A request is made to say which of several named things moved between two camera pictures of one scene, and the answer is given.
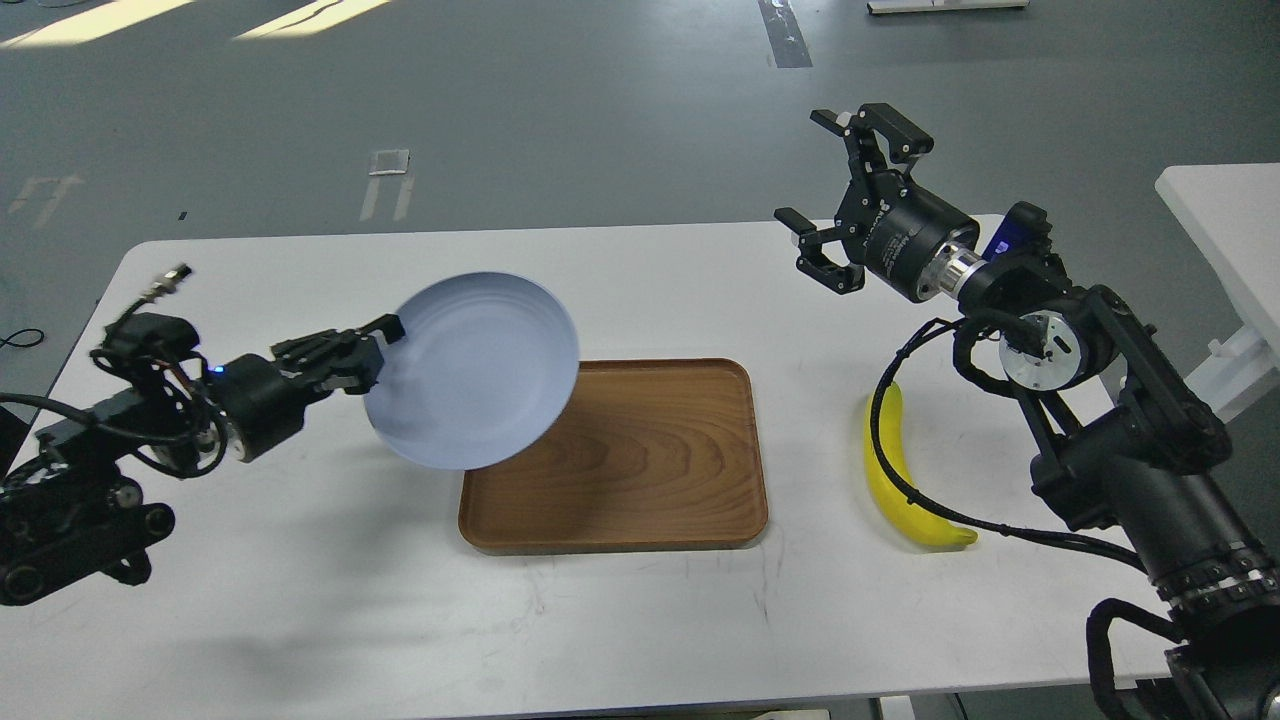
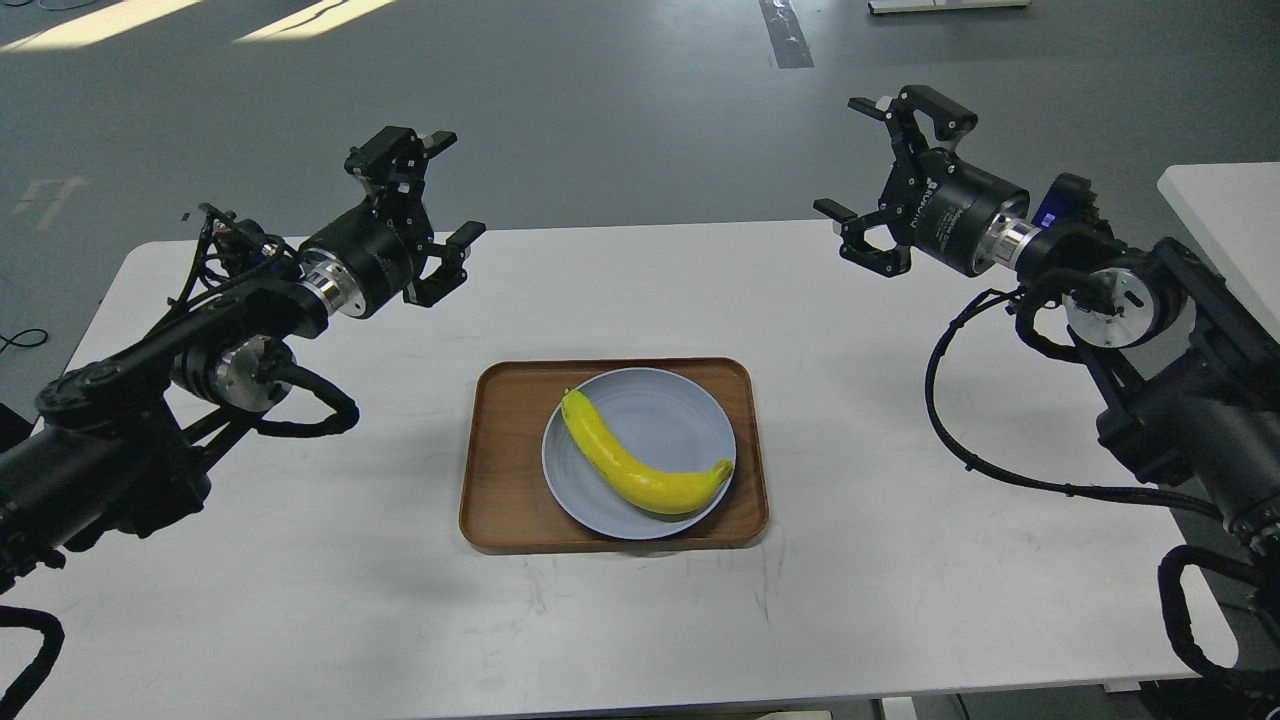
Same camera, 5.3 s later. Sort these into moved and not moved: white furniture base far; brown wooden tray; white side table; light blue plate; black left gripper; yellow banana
Moved: light blue plate; yellow banana; black left gripper
Not moved: white side table; brown wooden tray; white furniture base far
